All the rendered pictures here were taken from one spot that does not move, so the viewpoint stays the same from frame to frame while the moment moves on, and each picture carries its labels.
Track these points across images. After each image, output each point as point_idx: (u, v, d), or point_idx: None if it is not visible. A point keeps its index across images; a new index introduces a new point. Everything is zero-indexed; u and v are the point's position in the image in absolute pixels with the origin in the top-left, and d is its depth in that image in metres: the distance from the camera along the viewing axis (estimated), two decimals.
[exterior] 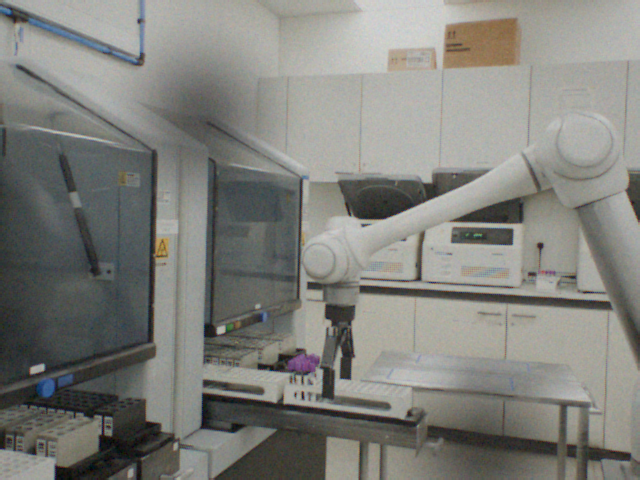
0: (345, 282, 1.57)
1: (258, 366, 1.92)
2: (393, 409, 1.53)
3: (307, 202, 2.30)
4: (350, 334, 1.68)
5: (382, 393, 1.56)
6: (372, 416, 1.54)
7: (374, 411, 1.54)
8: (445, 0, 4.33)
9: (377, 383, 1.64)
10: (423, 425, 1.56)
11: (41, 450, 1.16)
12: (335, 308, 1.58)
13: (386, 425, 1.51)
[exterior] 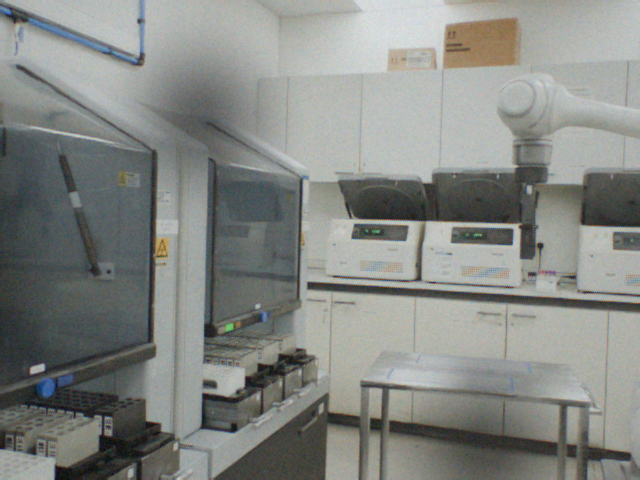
0: (541, 140, 1.52)
1: (258, 366, 1.92)
2: (219, 387, 1.67)
3: (307, 202, 2.30)
4: None
5: (212, 373, 1.70)
6: (202, 394, 1.68)
7: (203, 389, 1.69)
8: (445, 0, 4.33)
9: (215, 365, 1.78)
10: (251, 402, 1.71)
11: (41, 450, 1.16)
12: (530, 168, 1.53)
13: (212, 402, 1.66)
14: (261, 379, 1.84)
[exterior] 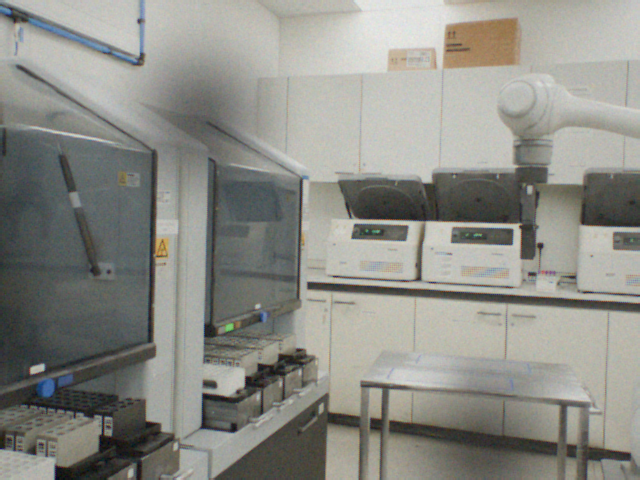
0: (542, 140, 1.52)
1: (258, 366, 1.92)
2: (219, 387, 1.67)
3: (307, 202, 2.30)
4: None
5: (212, 373, 1.70)
6: (202, 394, 1.68)
7: (203, 389, 1.69)
8: (445, 0, 4.33)
9: (215, 365, 1.78)
10: (251, 402, 1.71)
11: (41, 450, 1.16)
12: (530, 168, 1.53)
13: (212, 402, 1.66)
14: (261, 379, 1.84)
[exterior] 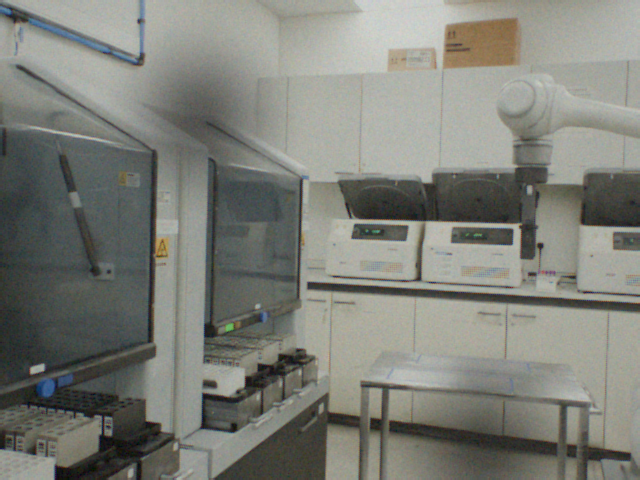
0: (541, 140, 1.52)
1: (258, 366, 1.92)
2: (219, 387, 1.67)
3: (307, 202, 2.30)
4: None
5: (212, 373, 1.70)
6: (202, 394, 1.68)
7: (203, 389, 1.69)
8: (445, 0, 4.33)
9: (215, 365, 1.78)
10: (251, 402, 1.71)
11: (41, 450, 1.16)
12: (530, 168, 1.53)
13: (212, 402, 1.66)
14: (261, 379, 1.84)
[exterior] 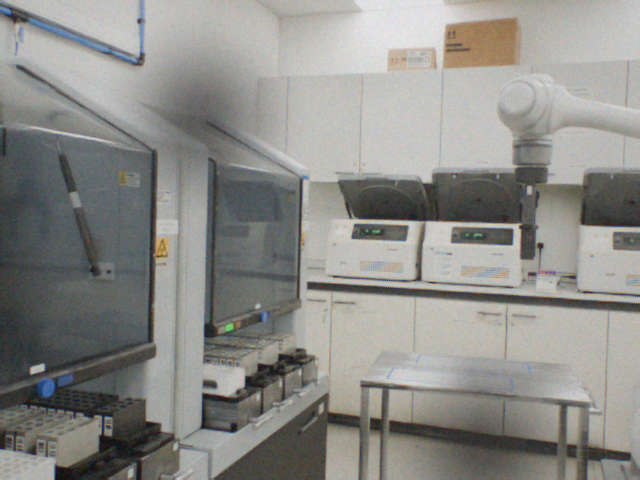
0: (541, 140, 1.52)
1: (258, 366, 1.92)
2: (219, 387, 1.67)
3: (307, 202, 2.30)
4: None
5: (212, 373, 1.70)
6: (202, 394, 1.68)
7: (203, 389, 1.69)
8: (445, 0, 4.33)
9: (215, 365, 1.78)
10: (251, 402, 1.71)
11: (41, 450, 1.16)
12: (530, 168, 1.53)
13: (212, 402, 1.66)
14: (261, 379, 1.84)
